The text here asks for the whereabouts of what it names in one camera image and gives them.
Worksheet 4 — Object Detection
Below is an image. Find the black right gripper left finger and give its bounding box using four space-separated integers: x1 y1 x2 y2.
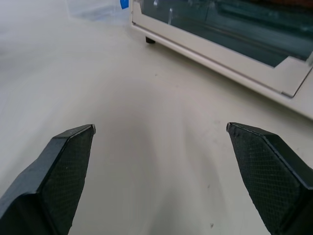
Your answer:
0 124 96 235

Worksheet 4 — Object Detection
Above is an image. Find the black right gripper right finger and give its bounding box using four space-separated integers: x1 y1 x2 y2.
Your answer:
226 122 313 235

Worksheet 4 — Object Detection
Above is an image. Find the cream toaster oven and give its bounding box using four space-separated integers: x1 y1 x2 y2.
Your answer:
130 0 313 120

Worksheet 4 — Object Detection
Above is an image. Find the clear plastic container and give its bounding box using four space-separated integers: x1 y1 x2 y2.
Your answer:
66 0 131 26

